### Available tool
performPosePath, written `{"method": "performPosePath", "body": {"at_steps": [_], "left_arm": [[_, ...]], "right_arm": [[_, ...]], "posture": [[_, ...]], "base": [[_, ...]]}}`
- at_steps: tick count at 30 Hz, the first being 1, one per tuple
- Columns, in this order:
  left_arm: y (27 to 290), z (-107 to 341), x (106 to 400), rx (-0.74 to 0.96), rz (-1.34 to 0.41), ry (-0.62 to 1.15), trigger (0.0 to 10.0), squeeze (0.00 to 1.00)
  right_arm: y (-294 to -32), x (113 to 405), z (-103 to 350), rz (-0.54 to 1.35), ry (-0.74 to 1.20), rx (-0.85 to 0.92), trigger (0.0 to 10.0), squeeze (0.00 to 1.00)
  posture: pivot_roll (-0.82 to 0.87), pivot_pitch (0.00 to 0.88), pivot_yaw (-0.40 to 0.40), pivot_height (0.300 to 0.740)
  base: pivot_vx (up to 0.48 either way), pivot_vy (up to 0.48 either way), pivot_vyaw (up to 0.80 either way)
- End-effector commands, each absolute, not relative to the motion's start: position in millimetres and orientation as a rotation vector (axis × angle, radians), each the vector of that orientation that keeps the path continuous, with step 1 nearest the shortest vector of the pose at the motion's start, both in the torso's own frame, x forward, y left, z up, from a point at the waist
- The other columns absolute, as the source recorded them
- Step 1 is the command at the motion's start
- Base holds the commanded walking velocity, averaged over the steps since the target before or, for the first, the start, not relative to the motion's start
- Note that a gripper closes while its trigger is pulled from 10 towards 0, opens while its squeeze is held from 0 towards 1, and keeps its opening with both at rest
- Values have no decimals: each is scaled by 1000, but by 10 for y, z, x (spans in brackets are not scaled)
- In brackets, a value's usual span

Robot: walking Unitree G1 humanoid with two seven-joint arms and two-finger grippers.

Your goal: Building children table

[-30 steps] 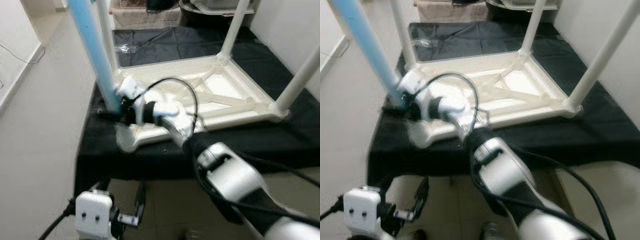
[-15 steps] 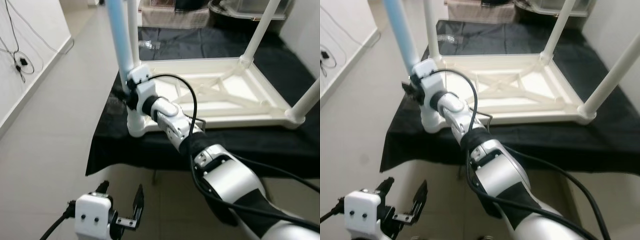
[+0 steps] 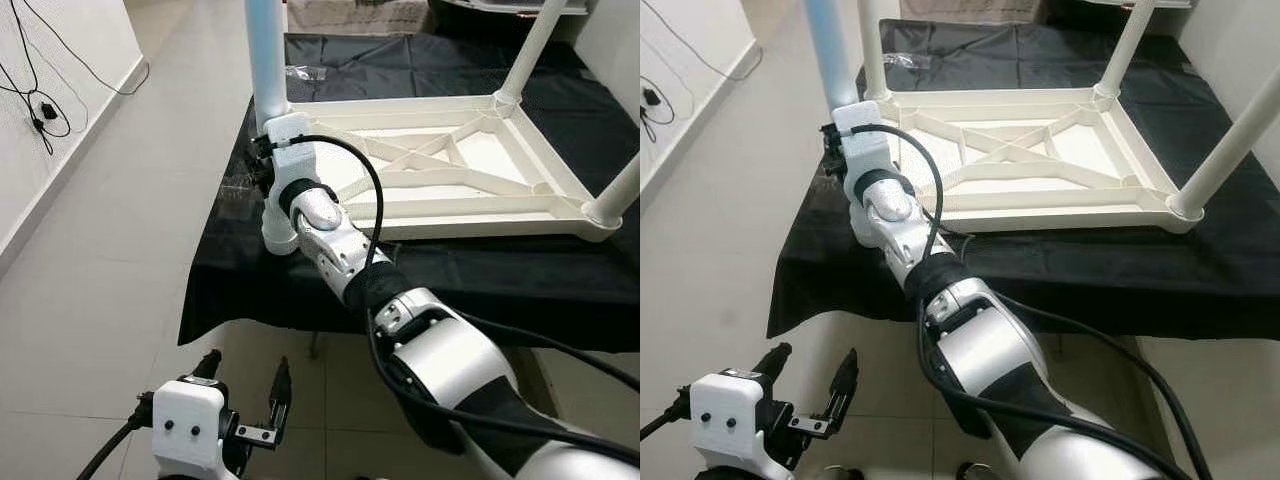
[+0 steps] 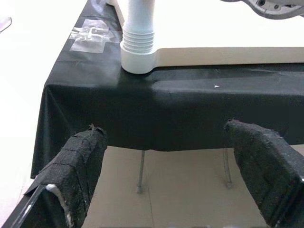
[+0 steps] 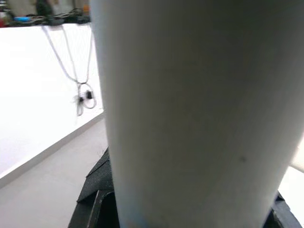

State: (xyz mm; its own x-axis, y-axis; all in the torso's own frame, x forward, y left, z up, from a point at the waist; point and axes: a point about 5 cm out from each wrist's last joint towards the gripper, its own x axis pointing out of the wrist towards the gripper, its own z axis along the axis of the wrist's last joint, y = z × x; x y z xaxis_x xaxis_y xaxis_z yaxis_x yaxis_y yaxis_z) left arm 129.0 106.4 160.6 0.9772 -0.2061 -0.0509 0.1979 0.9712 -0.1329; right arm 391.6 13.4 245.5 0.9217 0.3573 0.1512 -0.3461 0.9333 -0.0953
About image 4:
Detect thin metal table leg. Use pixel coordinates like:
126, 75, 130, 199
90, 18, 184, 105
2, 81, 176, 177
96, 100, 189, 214
222, 147, 234, 190
135, 149, 146, 194

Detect white plastic table leg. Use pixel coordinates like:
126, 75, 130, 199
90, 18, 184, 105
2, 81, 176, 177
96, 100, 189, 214
122, 0, 157, 57

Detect white plastic children table top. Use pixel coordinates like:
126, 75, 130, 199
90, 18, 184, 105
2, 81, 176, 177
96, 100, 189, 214
105, 0, 304, 75

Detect black tablecloth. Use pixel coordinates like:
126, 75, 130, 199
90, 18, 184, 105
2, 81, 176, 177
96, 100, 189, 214
30, 0, 304, 179

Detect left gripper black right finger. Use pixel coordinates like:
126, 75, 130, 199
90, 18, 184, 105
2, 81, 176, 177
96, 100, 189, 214
224, 118, 304, 228

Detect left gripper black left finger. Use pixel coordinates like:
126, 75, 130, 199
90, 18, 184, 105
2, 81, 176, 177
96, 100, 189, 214
0, 123, 109, 228

